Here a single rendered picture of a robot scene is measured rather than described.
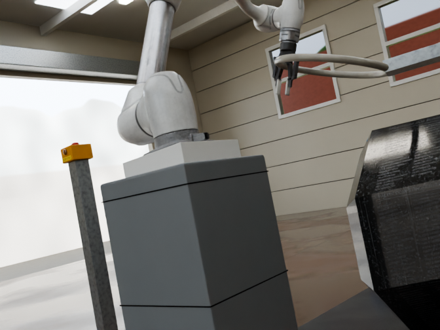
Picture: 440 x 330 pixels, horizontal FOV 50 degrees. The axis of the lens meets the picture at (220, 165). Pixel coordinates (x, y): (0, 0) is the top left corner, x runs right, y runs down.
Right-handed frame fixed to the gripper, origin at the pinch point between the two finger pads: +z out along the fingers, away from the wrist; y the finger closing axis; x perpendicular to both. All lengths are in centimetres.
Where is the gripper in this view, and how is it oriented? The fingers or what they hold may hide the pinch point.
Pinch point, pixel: (283, 88)
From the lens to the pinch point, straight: 221.8
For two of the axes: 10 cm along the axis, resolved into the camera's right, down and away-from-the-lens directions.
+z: -1.1, 9.9, 0.9
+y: 7.6, 1.4, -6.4
